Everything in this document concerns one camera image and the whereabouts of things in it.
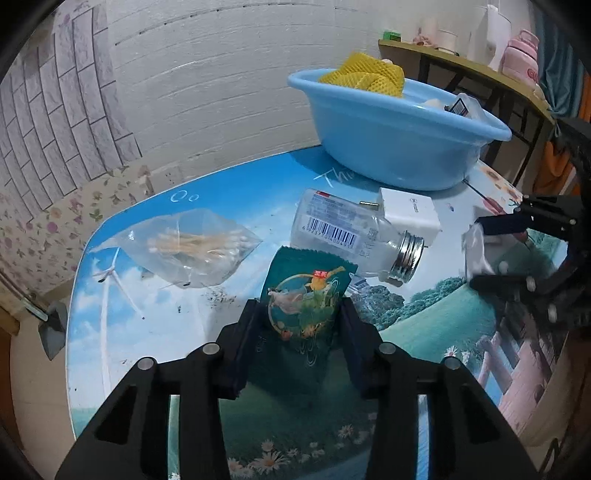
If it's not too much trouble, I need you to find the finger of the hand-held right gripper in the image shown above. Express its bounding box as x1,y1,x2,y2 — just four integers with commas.
473,196,578,241
468,249,578,324

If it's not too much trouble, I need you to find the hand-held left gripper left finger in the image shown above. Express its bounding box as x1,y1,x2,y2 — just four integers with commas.
55,299,262,480

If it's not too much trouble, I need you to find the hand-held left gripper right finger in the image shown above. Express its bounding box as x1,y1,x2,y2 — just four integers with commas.
338,300,539,480

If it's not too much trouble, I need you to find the clear plastic item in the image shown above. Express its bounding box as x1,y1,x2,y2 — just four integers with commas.
462,224,497,282

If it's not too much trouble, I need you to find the green snack packet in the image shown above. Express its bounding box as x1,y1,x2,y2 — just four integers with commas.
249,246,359,393

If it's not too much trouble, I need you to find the blue plastic basin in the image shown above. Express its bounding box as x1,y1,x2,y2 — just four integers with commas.
287,68,512,191

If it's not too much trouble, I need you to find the yellow mesh sponge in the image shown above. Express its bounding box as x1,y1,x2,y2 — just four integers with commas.
318,52,407,97

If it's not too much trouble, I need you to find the orange cloth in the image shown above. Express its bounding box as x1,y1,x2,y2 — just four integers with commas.
533,141,578,195

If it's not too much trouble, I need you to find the white charger plug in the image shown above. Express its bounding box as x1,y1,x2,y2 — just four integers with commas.
360,187,441,245

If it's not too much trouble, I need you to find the blue curtain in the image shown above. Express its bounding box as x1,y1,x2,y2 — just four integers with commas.
536,9,591,121

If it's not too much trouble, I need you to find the plastic bag of cotton swabs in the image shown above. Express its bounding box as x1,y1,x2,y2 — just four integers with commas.
90,209,264,289

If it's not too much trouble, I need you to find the white small packet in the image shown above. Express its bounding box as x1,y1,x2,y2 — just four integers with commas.
445,92,483,121

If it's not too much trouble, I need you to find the pink water bottle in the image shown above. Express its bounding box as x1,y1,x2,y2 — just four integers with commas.
501,30,541,86

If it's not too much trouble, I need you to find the clear bottle with silver cap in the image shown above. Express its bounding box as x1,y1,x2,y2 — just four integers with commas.
290,188,426,282

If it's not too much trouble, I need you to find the side table with black legs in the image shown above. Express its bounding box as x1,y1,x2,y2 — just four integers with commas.
379,38,559,185

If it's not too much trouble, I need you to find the white kettle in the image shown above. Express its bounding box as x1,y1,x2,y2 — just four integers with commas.
471,4,513,70

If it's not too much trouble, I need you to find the white cup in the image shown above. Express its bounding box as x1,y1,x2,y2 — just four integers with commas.
436,29,460,54

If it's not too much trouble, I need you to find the grey dustpan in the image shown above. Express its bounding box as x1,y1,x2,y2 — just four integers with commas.
25,300,69,361

